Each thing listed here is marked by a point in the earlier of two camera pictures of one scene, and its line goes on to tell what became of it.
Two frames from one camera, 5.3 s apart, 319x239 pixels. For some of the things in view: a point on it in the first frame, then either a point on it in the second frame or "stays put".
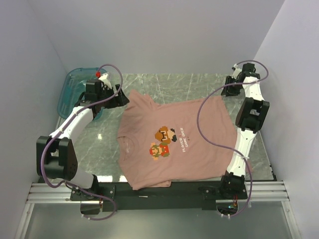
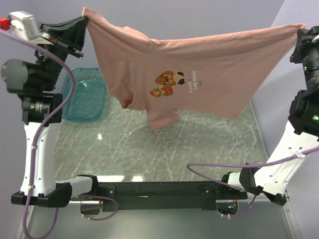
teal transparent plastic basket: (74, 86) stays put
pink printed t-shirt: (157, 143) -> (215, 76)
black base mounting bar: (179, 196) stays put
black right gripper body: (233, 90) -> (308, 53)
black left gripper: (118, 101) -> (71, 33)
